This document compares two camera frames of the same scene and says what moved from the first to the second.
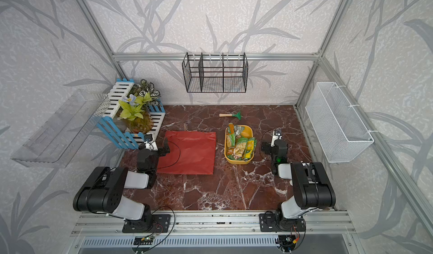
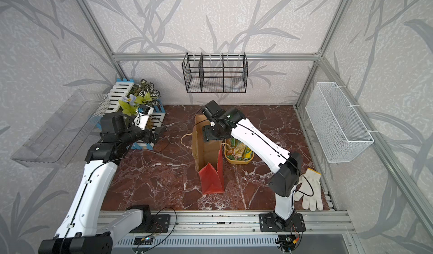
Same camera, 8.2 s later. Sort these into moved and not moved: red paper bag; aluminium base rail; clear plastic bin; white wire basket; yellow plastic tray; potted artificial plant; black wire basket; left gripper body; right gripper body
Moved: right gripper body; red paper bag; left gripper body
Not moved: clear plastic bin; white wire basket; potted artificial plant; black wire basket; aluminium base rail; yellow plastic tray
